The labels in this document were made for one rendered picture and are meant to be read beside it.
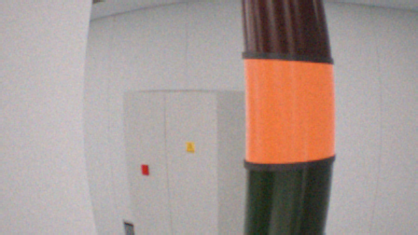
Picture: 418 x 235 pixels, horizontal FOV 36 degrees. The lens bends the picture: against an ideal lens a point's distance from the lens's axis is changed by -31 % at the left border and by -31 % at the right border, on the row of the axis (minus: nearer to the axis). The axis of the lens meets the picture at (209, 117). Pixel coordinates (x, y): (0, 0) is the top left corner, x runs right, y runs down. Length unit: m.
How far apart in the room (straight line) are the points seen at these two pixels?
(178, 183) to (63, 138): 5.61
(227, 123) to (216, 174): 0.43
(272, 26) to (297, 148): 0.06
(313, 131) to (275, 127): 0.02
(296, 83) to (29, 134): 1.59
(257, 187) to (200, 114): 6.95
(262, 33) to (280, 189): 0.07
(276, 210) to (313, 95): 0.06
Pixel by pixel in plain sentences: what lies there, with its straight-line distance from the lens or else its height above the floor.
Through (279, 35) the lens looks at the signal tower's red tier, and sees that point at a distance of 0.39.
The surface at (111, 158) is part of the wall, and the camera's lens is 9.00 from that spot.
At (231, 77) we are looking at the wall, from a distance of 7.66.
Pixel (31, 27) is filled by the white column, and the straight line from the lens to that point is 1.94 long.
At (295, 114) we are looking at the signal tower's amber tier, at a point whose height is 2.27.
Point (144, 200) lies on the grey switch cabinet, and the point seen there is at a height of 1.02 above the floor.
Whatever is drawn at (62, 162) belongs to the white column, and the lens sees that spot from 2.03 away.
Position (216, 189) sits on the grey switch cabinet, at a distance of 7.29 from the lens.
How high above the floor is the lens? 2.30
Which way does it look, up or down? 4 degrees down
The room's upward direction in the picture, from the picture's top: 1 degrees counter-clockwise
